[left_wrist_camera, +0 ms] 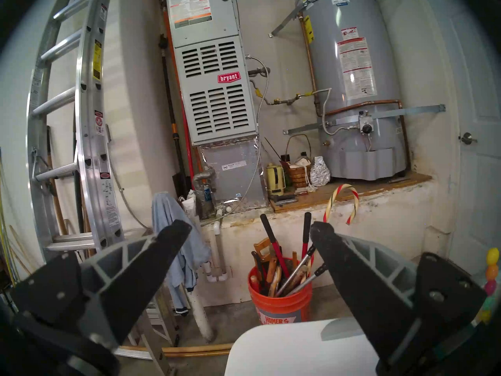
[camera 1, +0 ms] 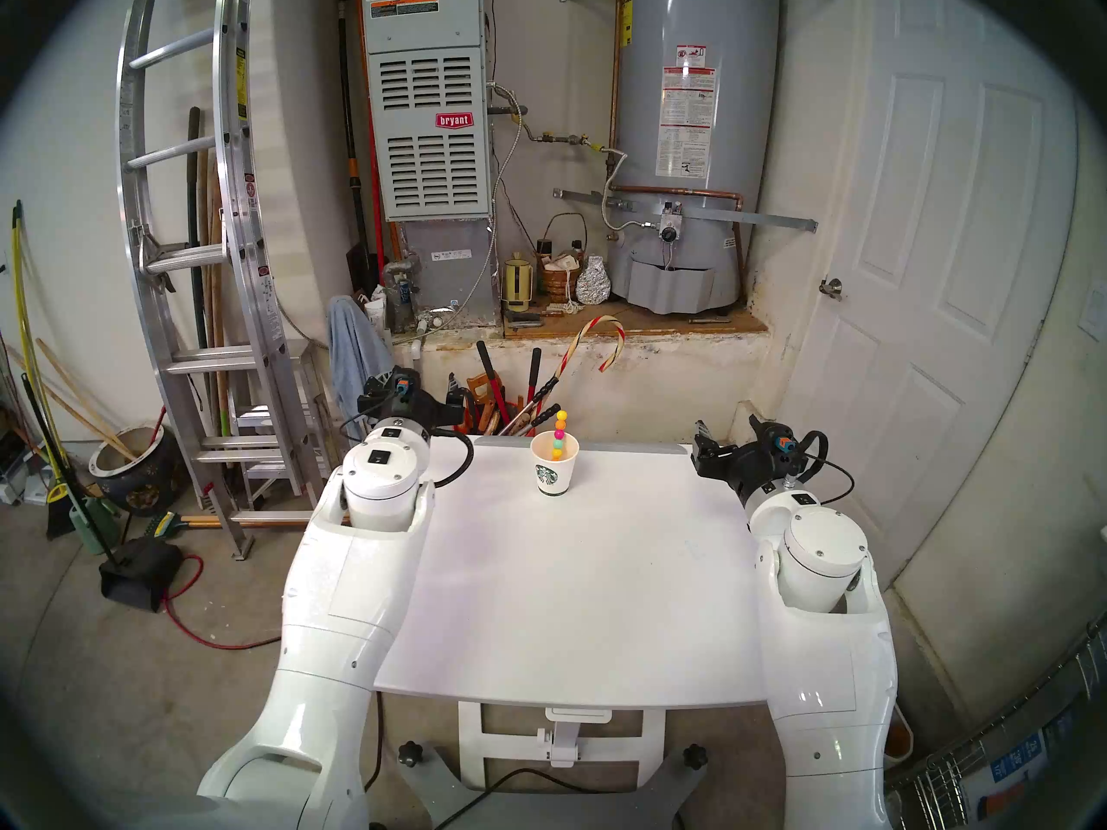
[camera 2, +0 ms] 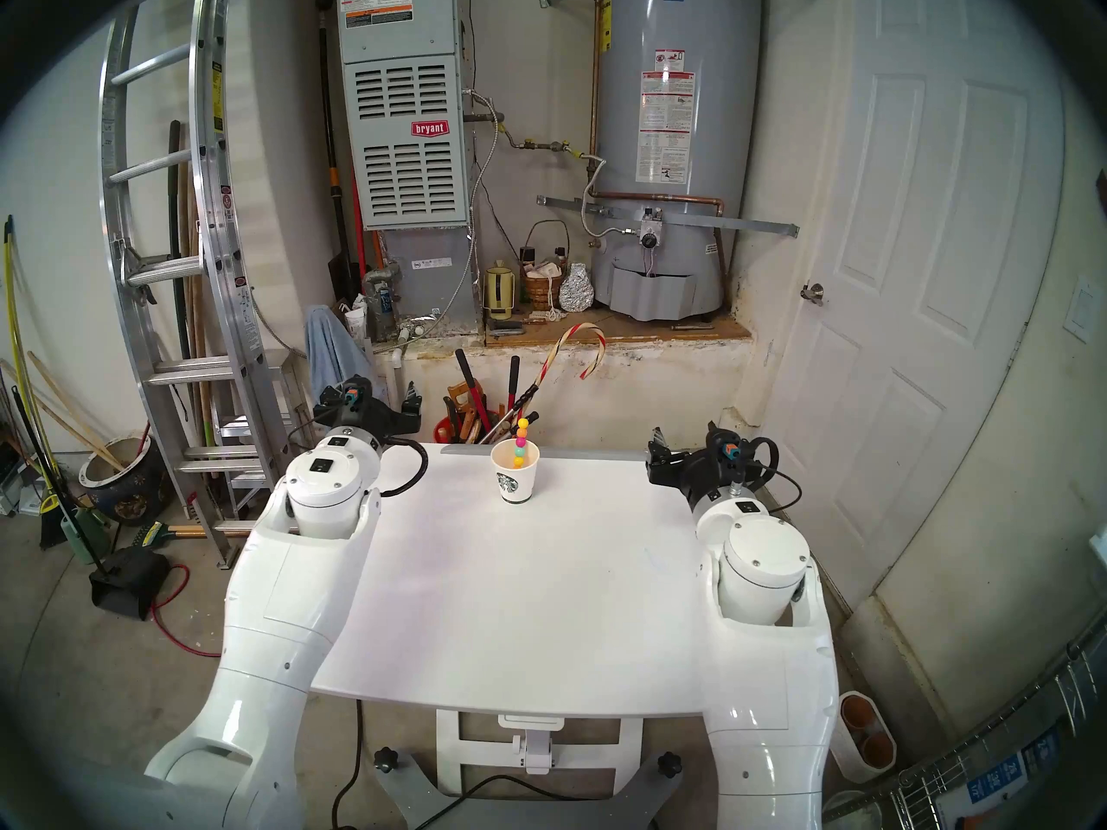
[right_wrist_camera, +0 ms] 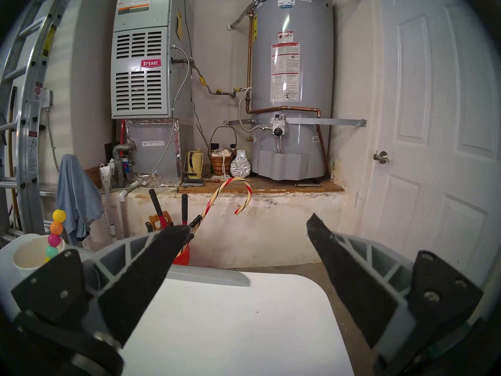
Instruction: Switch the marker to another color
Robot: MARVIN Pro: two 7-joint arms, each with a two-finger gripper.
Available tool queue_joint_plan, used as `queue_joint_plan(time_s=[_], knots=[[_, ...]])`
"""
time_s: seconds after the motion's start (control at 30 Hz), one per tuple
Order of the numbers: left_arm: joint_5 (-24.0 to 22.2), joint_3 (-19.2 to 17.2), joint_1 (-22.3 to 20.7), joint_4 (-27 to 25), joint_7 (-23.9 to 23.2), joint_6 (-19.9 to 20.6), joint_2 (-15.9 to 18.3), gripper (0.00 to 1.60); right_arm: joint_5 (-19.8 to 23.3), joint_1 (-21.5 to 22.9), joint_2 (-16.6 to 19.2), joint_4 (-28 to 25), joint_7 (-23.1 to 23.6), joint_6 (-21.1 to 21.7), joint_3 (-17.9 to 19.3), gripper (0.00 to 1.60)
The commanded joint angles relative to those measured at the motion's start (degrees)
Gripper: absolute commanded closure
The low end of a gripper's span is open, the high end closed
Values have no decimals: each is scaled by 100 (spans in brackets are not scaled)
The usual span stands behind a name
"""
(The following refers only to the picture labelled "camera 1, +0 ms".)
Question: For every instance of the silver door knob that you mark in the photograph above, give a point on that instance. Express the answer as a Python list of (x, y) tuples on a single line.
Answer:
[(832, 289)]

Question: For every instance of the grey Bryant furnace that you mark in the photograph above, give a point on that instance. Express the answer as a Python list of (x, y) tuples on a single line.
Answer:
[(428, 85)]

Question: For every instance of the white panel door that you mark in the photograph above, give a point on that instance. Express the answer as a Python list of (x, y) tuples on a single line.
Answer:
[(908, 232)]

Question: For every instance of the red bolt cutter black grips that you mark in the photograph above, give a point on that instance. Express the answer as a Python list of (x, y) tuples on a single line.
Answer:
[(487, 361)]

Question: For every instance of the wooden stick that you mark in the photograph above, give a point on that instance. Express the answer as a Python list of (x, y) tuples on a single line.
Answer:
[(86, 399)]

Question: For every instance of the foil wrapped bundle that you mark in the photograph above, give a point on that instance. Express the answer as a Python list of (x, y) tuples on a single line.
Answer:
[(593, 285)]

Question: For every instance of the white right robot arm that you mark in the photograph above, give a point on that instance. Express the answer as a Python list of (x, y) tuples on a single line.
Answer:
[(830, 664)]

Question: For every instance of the white light switch plate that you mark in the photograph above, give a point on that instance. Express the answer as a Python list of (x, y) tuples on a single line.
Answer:
[(1095, 311)]

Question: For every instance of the white Starbucks paper cup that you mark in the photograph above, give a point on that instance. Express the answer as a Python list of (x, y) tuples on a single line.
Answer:
[(555, 478)]

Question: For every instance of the blue white box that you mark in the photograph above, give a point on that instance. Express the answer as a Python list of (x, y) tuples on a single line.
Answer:
[(1007, 768)]

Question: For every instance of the green watering can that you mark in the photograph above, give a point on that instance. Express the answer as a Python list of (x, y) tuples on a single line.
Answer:
[(91, 530)]

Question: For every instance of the flexible metal conduit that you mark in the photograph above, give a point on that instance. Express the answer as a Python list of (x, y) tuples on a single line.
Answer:
[(512, 175)]

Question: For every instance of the gas pipe with yellow valves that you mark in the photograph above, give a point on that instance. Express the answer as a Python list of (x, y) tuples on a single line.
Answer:
[(553, 137)]

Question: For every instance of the red white candy cane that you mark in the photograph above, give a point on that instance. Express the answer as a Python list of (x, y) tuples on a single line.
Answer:
[(571, 356)]

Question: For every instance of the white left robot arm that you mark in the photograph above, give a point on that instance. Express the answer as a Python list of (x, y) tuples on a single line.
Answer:
[(346, 595)]

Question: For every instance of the grey table base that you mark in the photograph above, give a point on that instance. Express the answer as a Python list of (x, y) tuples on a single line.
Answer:
[(605, 807)]

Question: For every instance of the blue grey towel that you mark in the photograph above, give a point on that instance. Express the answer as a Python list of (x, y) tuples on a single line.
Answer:
[(350, 353)]

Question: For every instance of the wooden platform board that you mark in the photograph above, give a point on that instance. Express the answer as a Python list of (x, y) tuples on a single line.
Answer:
[(675, 322)]

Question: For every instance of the straight copper pipe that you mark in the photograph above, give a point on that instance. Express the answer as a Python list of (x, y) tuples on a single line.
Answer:
[(617, 76)]

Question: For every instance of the blue label spray can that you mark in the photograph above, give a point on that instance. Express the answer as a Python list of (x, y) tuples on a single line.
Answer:
[(405, 301)]

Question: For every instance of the white table pedestal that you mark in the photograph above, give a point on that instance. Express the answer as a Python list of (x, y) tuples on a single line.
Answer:
[(474, 742)]

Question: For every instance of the dark ceramic pot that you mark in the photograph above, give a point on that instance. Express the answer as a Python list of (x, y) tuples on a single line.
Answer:
[(143, 487)]

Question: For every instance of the aluminium extension ladder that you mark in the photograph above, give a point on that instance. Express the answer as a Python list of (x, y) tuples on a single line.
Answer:
[(232, 145)]

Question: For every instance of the black star knob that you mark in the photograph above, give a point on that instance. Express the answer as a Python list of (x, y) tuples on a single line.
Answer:
[(410, 754), (695, 756)]

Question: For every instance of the black shovel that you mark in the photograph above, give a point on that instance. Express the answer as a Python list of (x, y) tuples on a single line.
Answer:
[(361, 271)]

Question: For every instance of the dark flat tool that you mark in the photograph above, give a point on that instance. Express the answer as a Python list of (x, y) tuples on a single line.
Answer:
[(523, 318)]

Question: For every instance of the grey water heater tank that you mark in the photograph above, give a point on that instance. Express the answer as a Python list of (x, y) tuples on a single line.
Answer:
[(735, 102)]

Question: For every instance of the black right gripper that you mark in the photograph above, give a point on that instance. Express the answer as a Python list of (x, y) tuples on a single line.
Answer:
[(770, 461)]

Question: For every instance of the white step ladder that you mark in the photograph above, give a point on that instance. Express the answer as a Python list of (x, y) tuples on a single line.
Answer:
[(259, 418)]

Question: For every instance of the white pvc pipe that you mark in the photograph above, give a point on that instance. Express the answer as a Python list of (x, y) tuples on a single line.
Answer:
[(418, 346)]

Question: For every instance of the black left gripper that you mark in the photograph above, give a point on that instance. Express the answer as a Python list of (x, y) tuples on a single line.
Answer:
[(398, 400)]

